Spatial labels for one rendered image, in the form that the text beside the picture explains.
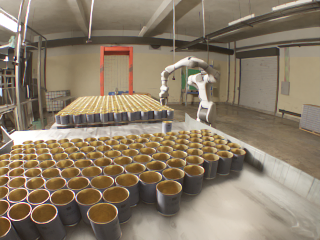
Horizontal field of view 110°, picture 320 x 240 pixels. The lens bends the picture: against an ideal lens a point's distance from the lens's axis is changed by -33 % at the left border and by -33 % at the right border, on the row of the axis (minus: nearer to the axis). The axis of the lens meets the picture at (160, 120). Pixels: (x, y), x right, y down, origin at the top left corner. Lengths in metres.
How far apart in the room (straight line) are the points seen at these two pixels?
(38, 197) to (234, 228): 0.54
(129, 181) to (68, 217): 0.22
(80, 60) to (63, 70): 1.27
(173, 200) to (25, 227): 0.38
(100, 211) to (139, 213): 0.12
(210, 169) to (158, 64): 10.41
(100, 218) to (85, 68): 10.25
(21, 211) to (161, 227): 0.37
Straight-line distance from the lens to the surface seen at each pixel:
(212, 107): 1.96
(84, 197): 0.48
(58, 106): 9.36
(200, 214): 0.50
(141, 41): 10.01
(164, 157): 0.66
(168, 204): 0.46
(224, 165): 0.68
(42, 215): 0.48
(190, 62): 1.64
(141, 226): 0.46
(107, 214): 0.44
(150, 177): 0.54
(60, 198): 0.51
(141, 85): 10.57
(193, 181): 0.53
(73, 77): 10.65
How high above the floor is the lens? 1.43
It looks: 13 degrees down
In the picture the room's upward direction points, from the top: 1 degrees clockwise
